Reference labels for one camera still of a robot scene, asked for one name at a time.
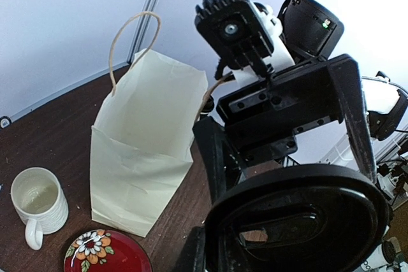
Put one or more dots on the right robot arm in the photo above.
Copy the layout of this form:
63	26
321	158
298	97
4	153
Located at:
311	32

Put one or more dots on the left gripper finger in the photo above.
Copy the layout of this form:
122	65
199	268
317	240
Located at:
193	257

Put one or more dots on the cream ceramic mug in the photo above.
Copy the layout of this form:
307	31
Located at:
39	200

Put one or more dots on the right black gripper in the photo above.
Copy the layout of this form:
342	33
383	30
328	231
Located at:
261	121

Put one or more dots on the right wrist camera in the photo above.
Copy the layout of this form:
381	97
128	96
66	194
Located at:
243	34

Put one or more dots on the cream paper bag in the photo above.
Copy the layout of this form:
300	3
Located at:
141	140

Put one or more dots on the red floral plate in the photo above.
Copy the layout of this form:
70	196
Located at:
106	250

